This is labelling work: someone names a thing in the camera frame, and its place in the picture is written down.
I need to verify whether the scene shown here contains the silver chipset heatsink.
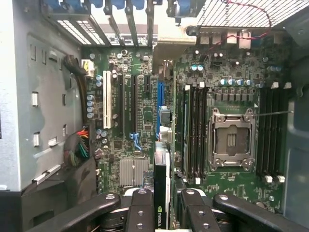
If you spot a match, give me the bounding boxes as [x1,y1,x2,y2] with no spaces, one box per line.
[119,159,148,187]

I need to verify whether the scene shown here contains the black RAM slot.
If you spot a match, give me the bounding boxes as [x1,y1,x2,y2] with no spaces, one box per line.
[190,84,197,181]
[280,82,292,184]
[272,82,281,184]
[265,88,274,184]
[202,83,209,181]
[183,84,192,181]
[256,88,266,177]
[196,81,205,186]

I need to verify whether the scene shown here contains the metal CPU socket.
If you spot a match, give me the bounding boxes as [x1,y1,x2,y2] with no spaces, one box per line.
[209,108,256,173]

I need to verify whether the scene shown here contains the green motherboard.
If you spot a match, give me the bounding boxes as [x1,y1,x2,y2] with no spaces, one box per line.
[85,45,293,213]

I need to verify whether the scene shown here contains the long black expansion slot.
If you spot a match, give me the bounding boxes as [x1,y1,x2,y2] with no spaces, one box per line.
[131,74,139,135]
[117,74,126,135]

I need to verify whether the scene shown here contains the blue expansion slot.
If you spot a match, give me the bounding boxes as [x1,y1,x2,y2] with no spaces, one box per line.
[157,81,166,140]

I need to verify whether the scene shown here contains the white expansion slot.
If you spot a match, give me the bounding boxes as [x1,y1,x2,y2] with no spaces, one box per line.
[103,70,113,130]

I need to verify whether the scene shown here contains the socket locking lever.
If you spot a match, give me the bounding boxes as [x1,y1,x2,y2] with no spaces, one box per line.
[251,110,294,119]

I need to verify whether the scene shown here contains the open black PC case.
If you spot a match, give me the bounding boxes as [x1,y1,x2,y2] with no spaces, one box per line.
[0,0,309,232]

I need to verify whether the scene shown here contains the sleeved power cable bundle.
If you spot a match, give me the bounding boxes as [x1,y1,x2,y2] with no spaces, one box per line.
[63,55,91,167]

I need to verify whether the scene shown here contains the thin red wire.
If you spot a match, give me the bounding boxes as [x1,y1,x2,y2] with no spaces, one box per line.
[205,0,271,58]

